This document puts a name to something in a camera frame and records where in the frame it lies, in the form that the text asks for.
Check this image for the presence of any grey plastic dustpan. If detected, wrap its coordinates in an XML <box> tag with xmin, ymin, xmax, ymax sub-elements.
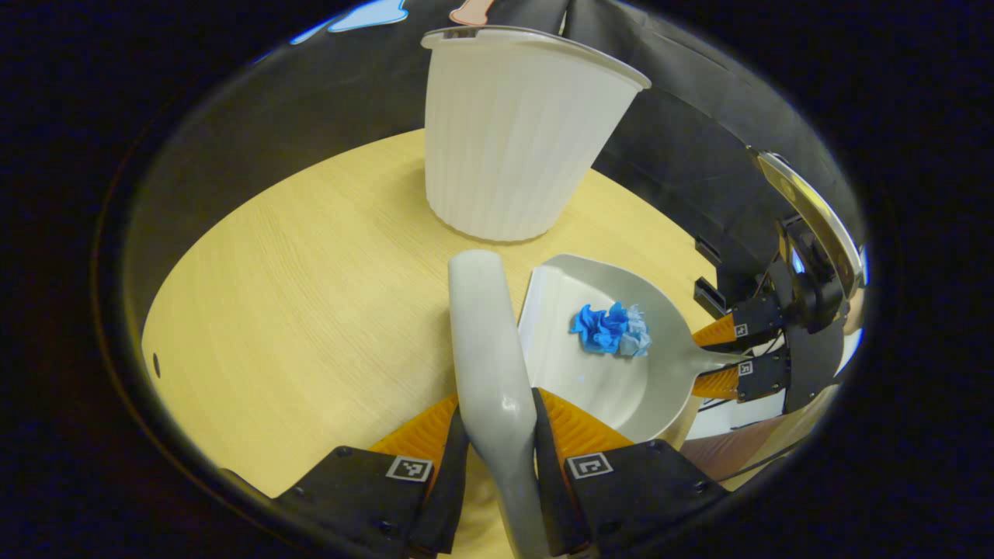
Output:
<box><xmin>518</xmin><ymin>254</ymin><xmax>750</xmax><ymax>443</ymax></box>

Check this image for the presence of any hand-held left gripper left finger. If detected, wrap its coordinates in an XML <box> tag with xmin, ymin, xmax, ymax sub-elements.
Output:
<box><xmin>268</xmin><ymin>392</ymin><xmax>471</xmax><ymax>559</ymax></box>

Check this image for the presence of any white ribbed garbage bin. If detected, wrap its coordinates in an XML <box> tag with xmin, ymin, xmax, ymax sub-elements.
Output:
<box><xmin>421</xmin><ymin>26</ymin><xmax>652</xmax><ymax>243</ymax></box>

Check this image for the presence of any wooden desktop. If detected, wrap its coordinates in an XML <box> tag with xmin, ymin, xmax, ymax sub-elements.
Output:
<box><xmin>141</xmin><ymin>128</ymin><xmax>739</xmax><ymax>559</ymax></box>

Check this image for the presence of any small grey broom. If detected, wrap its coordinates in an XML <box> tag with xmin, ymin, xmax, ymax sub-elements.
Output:
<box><xmin>448</xmin><ymin>248</ymin><xmax>561</xmax><ymax>559</ymax></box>

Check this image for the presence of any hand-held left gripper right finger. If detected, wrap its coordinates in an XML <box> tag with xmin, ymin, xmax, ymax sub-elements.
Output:
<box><xmin>530</xmin><ymin>387</ymin><xmax>732</xmax><ymax>559</ymax></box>

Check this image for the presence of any pale blue paper scrap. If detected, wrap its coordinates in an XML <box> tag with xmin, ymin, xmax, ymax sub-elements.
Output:
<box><xmin>619</xmin><ymin>304</ymin><xmax>653</xmax><ymax>359</ymax></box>

